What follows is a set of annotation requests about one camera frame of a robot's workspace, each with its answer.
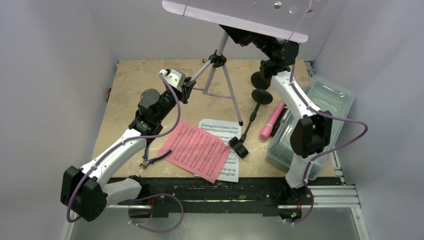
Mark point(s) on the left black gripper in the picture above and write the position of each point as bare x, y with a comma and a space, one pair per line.
185, 89

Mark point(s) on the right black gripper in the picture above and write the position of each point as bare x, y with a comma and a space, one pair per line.
243, 37

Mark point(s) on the lilac music stand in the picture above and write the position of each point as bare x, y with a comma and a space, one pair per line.
187, 35

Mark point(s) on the pink sheet music page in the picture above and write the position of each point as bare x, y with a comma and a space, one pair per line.
196, 151

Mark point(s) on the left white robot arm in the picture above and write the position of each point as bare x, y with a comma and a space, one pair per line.
86, 190

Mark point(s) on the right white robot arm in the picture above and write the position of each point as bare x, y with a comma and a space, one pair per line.
312, 132

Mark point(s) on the black microphone stand far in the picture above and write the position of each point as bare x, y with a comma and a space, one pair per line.
258, 82

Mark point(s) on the black microphone stand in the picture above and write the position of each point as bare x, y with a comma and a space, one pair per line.
258, 82
261, 97

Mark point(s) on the white sheet music page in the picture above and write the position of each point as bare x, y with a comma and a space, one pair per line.
225, 130

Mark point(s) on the black microphone stand near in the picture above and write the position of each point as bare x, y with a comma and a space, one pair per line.
261, 97

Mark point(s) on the pink toy microphone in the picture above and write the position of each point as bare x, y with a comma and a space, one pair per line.
267, 129

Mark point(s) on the clear plastic storage box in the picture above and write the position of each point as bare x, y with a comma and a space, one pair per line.
326, 95

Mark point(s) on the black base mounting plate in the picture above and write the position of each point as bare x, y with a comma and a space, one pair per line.
192, 195

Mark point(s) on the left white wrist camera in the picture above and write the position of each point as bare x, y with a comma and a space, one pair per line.
174, 77

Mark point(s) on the blue handled pliers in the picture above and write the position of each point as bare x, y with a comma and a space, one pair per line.
145, 161

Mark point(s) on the aluminium rail frame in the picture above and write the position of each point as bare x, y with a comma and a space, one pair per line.
321, 197

